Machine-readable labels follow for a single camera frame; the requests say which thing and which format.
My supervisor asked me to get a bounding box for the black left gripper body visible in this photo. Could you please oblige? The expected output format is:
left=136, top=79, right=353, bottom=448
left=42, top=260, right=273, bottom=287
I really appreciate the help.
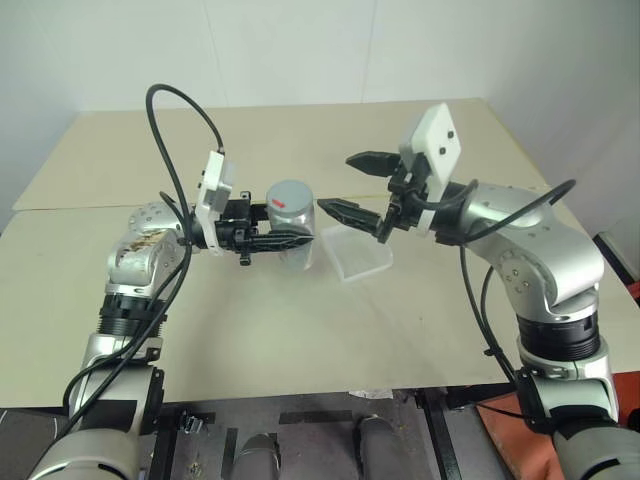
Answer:
left=215, top=192, right=267, bottom=269

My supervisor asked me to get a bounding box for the clear plastic box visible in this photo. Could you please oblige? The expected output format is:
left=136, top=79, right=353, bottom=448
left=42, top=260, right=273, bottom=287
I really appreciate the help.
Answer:
left=319, top=224, right=394, bottom=286

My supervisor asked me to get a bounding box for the orange floor mat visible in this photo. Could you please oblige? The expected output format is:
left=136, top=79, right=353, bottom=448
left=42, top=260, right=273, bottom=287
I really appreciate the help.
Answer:
left=473, top=392, right=556, bottom=480

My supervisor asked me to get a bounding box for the clear plastic jar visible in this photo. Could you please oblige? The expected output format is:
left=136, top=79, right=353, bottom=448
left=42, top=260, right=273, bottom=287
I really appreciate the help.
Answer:
left=266, top=197, right=318, bottom=272

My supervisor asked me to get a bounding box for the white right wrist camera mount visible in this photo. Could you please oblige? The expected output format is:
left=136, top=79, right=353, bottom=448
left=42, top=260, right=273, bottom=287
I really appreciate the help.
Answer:
left=397, top=101, right=462, bottom=236

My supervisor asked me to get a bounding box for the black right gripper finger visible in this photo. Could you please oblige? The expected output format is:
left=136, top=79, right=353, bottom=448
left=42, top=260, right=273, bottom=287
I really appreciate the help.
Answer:
left=317, top=197, right=386, bottom=235
left=345, top=149, right=402, bottom=178

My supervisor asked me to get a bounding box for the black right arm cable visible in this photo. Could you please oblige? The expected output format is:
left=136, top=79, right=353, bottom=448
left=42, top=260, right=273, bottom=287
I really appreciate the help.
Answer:
left=407, top=178, right=577, bottom=436

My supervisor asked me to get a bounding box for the grey rounded shape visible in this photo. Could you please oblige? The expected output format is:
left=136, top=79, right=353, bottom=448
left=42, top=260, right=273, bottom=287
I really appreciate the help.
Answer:
left=234, top=433, right=279, bottom=480
left=355, top=415, right=402, bottom=480

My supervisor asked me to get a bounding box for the grey jar lid red arrow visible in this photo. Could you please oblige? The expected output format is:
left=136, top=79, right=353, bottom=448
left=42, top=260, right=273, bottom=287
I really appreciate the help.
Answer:
left=265, top=179, right=314, bottom=217

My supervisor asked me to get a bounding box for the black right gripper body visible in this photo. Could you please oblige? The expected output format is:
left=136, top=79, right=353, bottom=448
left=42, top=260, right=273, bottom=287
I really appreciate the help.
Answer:
left=378, top=162, right=431, bottom=245

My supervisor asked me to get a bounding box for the white paper scrap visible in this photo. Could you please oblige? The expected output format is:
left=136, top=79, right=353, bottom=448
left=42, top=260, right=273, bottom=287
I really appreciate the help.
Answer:
left=349, top=388, right=397, bottom=401

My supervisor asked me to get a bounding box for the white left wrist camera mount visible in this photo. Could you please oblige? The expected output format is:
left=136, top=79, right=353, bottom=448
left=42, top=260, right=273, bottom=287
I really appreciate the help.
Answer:
left=194, top=148, right=237, bottom=257

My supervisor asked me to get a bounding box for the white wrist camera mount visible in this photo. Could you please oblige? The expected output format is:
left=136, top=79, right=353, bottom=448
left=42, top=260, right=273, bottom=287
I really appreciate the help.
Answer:
left=194, top=148, right=237, bottom=257
left=397, top=101, right=462, bottom=236

